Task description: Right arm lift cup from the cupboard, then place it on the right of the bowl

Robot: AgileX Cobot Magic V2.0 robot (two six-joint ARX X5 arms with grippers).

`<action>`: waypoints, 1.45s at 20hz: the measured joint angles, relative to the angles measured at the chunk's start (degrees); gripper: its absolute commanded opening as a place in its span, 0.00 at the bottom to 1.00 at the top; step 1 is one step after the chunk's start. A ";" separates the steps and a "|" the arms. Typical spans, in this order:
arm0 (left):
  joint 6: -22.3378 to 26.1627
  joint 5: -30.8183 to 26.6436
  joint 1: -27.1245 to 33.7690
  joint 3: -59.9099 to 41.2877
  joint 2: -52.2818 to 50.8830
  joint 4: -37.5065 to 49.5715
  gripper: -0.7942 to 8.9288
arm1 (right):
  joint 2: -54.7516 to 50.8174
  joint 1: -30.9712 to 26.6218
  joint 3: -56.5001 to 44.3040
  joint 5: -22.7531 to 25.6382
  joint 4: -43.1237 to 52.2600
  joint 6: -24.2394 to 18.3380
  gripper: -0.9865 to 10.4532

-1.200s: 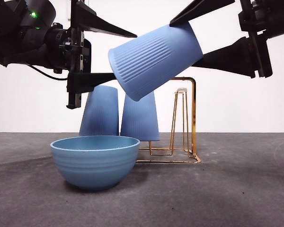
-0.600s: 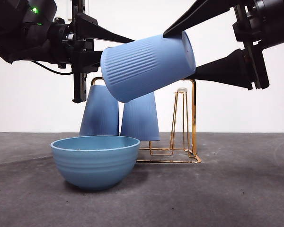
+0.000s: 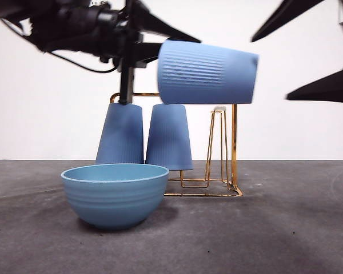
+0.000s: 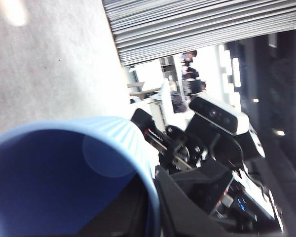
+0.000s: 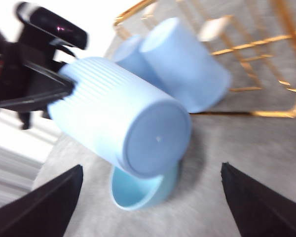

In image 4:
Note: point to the person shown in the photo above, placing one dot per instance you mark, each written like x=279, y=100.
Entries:
x=197, y=87
x=191, y=72

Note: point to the blue ribbed cup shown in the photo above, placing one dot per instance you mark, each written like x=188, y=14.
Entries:
x=39, y=172

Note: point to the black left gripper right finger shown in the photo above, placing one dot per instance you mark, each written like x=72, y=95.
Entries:
x=182, y=217

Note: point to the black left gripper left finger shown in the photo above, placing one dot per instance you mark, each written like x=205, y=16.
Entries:
x=123, y=217

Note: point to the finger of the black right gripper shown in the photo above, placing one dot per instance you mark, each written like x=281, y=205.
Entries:
x=141, y=118
x=202, y=187

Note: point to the grey slatted roller shutter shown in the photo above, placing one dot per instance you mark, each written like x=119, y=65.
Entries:
x=199, y=24

